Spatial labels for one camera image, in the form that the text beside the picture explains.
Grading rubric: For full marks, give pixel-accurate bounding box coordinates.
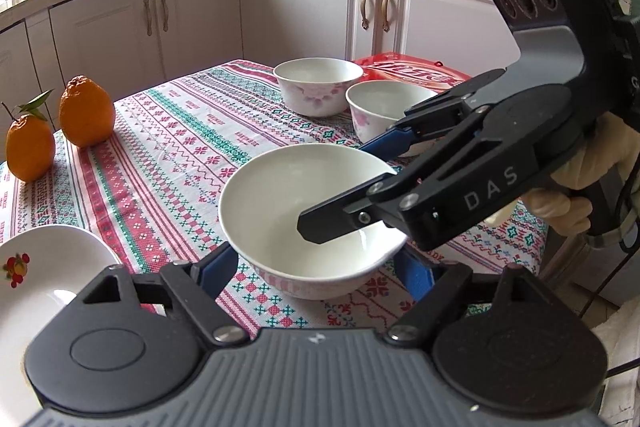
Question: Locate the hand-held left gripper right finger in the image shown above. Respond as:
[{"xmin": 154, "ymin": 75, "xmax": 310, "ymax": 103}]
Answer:
[{"xmin": 384, "ymin": 249, "xmax": 546, "ymax": 348}]

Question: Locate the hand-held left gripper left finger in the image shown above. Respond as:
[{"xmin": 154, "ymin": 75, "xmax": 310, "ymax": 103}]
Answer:
[{"xmin": 82, "ymin": 246, "xmax": 249, "ymax": 348}]

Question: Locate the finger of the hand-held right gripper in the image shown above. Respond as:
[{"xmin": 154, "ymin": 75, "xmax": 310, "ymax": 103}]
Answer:
[
  {"xmin": 297, "ymin": 106, "xmax": 494, "ymax": 246},
  {"xmin": 356, "ymin": 68, "xmax": 509, "ymax": 156}
]

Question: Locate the white pink-flower bowl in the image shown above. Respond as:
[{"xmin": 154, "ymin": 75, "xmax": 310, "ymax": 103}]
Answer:
[
  {"xmin": 273, "ymin": 58, "xmax": 364, "ymax": 118},
  {"xmin": 346, "ymin": 81, "xmax": 441, "ymax": 158},
  {"xmin": 218, "ymin": 143, "xmax": 407, "ymax": 301}
]

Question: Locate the white fruit-print plate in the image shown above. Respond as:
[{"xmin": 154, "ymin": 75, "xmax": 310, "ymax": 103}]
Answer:
[{"xmin": 0, "ymin": 225, "xmax": 123, "ymax": 427}]

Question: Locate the person's right hand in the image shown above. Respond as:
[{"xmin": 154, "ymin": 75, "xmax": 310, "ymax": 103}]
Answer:
[{"xmin": 524, "ymin": 113, "xmax": 636, "ymax": 238}]

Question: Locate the red box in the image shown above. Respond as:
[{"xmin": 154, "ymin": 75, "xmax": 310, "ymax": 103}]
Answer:
[{"xmin": 352, "ymin": 51, "xmax": 473, "ymax": 96}]

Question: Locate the patterned tablecloth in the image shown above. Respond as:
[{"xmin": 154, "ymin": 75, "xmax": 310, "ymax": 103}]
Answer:
[{"xmin": 0, "ymin": 59, "xmax": 551, "ymax": 343}]

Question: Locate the white kitchen cabinet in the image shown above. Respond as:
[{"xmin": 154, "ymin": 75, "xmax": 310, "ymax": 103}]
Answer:
[{"xmin": 0, "ymin": 0, "xmax": 551, "ymax": 118}]

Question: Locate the bumpy orange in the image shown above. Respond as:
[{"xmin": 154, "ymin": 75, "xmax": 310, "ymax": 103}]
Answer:
[{"xmin": 59, "ymin": 76, "xmax": 116, "ymax": 148}]

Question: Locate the orange with leaf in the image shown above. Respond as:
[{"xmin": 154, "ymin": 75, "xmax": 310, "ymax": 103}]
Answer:
[{"xmin": 1, "ymin": 89, "xmax": 57, "ymax": 182}]

